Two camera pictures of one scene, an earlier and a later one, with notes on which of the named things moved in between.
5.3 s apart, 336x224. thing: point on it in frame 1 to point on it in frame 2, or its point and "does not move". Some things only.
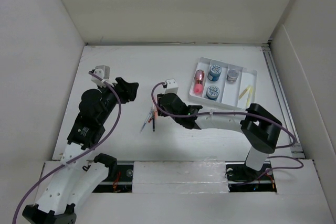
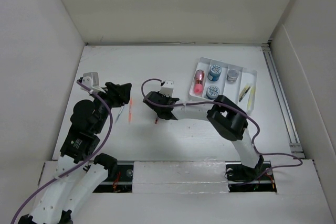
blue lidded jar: x=212 y=92 does not move
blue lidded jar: x=214 y=73 does not move
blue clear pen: x=146 y=120 to x=119 y=114
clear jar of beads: x=232 y=75 does not move
